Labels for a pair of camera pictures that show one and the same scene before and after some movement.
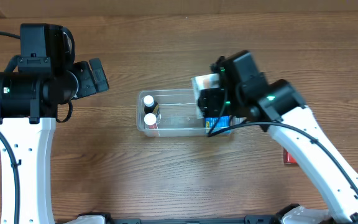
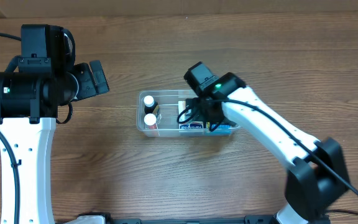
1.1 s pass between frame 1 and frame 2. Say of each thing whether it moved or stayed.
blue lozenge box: stayed
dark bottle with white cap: stayed
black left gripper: stayed
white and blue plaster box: moved
